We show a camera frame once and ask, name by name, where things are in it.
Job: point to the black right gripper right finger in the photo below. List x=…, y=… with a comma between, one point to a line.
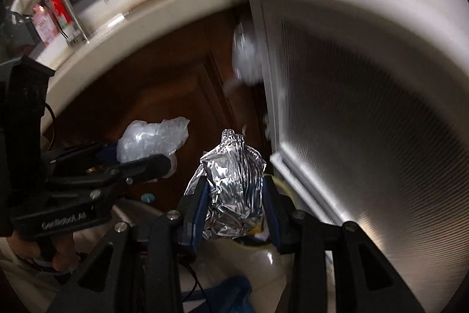
x=278, y=212

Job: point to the ribbed metal cabinet door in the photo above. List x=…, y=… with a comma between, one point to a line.
x=375, y=121

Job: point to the brown wooden cabinet door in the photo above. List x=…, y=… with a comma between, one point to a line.
x=186, y=73

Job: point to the person's left hand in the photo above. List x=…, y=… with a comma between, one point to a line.
x=59, y=252

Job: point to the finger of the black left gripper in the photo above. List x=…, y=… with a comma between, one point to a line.
x=142, y=170

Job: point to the red bottle on counter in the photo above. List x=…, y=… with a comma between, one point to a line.
x=61, y=14

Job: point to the aluminium foil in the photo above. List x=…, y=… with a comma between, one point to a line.
x=234, y=173

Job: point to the clear plastic bag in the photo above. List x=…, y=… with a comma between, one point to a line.
x=141, y=140

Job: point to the white trash bin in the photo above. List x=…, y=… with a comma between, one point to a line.
x=269, y=273

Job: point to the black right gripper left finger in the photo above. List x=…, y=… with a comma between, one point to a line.
x=194, y=208

